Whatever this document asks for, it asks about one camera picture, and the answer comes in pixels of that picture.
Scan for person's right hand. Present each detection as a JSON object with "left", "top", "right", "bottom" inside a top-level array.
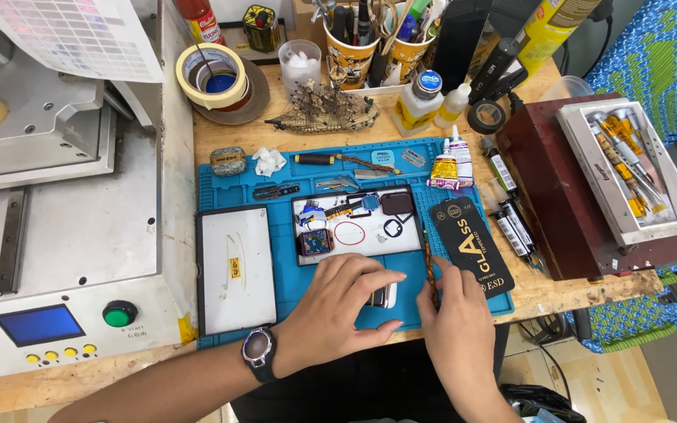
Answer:
[{"left": 415, "top": 255, "right": 496, "bottom": 383}]

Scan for person's left hand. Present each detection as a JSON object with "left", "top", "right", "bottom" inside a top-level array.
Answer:
[{"left": 272, "top": 253, "right": 407, "bottom": 378}]

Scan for small silver smartwatch body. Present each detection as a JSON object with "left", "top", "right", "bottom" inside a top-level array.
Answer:
[{"left": 365, "top": 282, "right": 398, "bottom": 310}]

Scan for brown patterned slim hand tool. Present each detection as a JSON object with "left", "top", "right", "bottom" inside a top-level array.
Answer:
[{"left": 422, "top": 228, "right": 441, "bottom": 311}]

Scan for blue silicone repair mat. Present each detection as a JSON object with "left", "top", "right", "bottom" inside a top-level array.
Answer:
[{"left": 196, "top": 136, "right": 516, "bottom": 351}]

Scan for red smartwatch case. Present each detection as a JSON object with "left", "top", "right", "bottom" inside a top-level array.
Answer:
[{"left": 295, "top": 227, "right": 336, "bottom": 257}]

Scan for black round wristwatch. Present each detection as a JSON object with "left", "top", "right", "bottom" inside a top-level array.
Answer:
[{"left": 240, "top": 325, "right": 279, "bottom": 385}]

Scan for person's dark clothing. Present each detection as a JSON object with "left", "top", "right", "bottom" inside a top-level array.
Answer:
[{"left": 230, "top": 323, "right": 511, "bottom": 423}]

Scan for white parts tray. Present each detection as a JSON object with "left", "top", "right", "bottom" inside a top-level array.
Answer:
[{"left": 290, "top": 186, "right": 425, "bottom": 267}]

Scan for black tempered glass packet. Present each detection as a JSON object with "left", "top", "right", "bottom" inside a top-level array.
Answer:
[{"left": 429, "top": 195, "right": 516, "bottom": 300}]

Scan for blue and white watch part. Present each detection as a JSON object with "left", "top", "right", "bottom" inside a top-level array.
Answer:
[{"left": 297, "top": 199, "right": 329, "bottom": 228}]

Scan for black glue syringe white label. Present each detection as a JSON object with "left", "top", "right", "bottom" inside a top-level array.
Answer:
[
  {"left": 493, "top": 210, "right": 534, "bottom": 276},
  {"left": 500, "top": 199, "right": 546, "bottom": 272}
]

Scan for black plastic bag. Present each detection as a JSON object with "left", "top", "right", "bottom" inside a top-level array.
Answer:
[{"left": 500, "top": 383, "right": 587, "bottom": 423}]

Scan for metal tweezers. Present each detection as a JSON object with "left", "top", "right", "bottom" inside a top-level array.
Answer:
[{"left": 314, "top": 177, "right": 361, "bottom": 193}]

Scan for dark square watch screen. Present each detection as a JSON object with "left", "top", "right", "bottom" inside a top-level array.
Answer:
[{"left": 380, "top": 191, "right": 415, "bottom": 216}]

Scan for crumpled white tissue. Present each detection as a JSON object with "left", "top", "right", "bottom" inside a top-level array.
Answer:
[{"left": 251, "top": 146, "right": 288, "bottom": 178}]

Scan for yellow glue tube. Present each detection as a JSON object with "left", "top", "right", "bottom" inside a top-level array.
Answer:
[{"left": 428, "top": 137, "right": 460, "bottom": 190}]

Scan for dark red box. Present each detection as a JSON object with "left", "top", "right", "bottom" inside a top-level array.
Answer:
[{"left": 495, "top": 92, "right": 677, "bottom": 282}]

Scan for black glue syringe green label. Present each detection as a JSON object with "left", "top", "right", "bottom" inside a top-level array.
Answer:
[{"left": 480, "top": 136, "right": 519, "bottom": 195}]

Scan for white glue tube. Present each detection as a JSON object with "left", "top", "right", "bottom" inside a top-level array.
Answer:
[{"left": 448, "top": 125, "right": 476, "bottom": 189}]

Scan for small mossy patterned tin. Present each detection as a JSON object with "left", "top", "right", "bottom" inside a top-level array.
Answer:
[{"left": 209, "top": 146, "right": 248, "bottom": 177}]

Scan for wooden model ship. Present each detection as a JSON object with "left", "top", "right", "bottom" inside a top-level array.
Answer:
[{"left": 264, "top": 79, "right": 381, "bottom": 135}]

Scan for white open box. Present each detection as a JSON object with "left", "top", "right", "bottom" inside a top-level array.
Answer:
[{"left": 555, "top": 98, "right": 677, "bottom": 247}]

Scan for black tape roll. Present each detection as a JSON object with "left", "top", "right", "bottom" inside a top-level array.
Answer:
[{"left": 467, "top": 99, "right": 508, "bottom": 135}]

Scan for white bottle with blue cap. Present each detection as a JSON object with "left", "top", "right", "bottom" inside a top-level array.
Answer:
[{"left": 391, "top": 70, "right": 444, "bottom": 138}]

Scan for small white squeeze bottle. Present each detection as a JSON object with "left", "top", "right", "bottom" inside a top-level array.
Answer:
[{"left": 433, "top": 81, "right": 472, "bottom": 130}]

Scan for brown round disc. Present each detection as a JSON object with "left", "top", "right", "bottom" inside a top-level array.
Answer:
[{"left": 190, "top": 58, "right": 271, "bottom": 126}]

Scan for brown tape roll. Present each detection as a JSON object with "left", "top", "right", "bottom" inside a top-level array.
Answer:
[{"left": 194, "top": 59, "right": 252, "bottom": 114}]

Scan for heap of glue tubes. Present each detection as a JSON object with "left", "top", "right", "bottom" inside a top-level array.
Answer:
[{"left": 586, "top": 107, "right": 668, "bottom": 219}]

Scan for clear cup with cotton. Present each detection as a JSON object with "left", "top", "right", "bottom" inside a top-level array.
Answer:
[{"left": 277, "top": 39, "right": 323, "bottom": 99}]

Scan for yellow paper cup with figures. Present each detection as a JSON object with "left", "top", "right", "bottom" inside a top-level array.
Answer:
[{"left": 322, "top": 18, "right": 381, "bottom": 91}]

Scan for black handheld device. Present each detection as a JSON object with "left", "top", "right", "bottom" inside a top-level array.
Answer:
[{"left": 467, "top": 38, "right": 529, "bottom": 106}]

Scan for clear plastic container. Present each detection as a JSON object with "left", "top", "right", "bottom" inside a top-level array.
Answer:
[{"left": 538, "top": 74, "right": 594, "bottom": 103}]

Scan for grey machine with blue screen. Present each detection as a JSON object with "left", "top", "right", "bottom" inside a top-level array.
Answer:
[{"left": 0, "top": 0, "right": 199, "bottom": 384}]

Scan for cream masking tape roll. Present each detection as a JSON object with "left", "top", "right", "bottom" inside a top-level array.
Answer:
[{"left": 174, "top": 42, "right": 249, "bottom": 111}]

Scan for black box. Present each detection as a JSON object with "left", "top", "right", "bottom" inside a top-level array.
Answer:
[{"left": 431, "top": 0, "right": 495, "bottom": 95}]

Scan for small black and yellow tin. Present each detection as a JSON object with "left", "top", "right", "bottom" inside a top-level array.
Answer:
[{"left": 242, "top": 4, "right": 282, "bottom": 54}]

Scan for bunch of tools in cups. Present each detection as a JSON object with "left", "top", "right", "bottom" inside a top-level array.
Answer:
[{"left": 309, "top": 0, "right": 451, "bottom": 48}]

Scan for yellow spray can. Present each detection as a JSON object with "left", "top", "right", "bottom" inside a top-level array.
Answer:
[{"left": 514, "top": 0, "right": 605, "bottom": 75}]

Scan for red sauce bottle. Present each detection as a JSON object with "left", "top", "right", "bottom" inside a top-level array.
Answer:
[{"left": 173, "top": 0, "right": 227, "bottom": 47}]

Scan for blue and green woven chair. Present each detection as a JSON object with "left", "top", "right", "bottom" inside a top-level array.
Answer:
[{"left": 563, "top": 0, "right": 677, "bottom": 354}]

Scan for printed colour chart sheet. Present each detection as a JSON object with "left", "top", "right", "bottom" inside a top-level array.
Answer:
[{"left": 0, "top": 0, "right": 167, "bottom": 84}]

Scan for thin red ring gasket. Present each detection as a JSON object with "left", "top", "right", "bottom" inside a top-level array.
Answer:
[{"left": 333, "top": 220, "right": 367, "bottom": 247}]

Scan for white tray with black frame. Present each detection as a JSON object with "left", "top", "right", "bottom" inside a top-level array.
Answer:
[{"left": 195, "top": 204, "right": 279, "bottom": 337}]

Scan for black cable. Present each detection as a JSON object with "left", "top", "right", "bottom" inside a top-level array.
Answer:
[{"left": 517, "top": 320, "right": 576, "bottom": 401}]

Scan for orange flex cable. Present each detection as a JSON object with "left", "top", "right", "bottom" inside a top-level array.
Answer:
[{"left": 323, "top": 202, "right": 364, "bottom": 222}]

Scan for black metal bracket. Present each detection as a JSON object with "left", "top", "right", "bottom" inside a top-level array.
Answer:
[{"left": 252, "top": 183, "right": 302, "bottom": 202}]

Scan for black handled braided tool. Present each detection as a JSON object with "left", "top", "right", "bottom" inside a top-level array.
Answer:
[{"left": 294, "top": 152, "right": 403, "bottom": 176}]

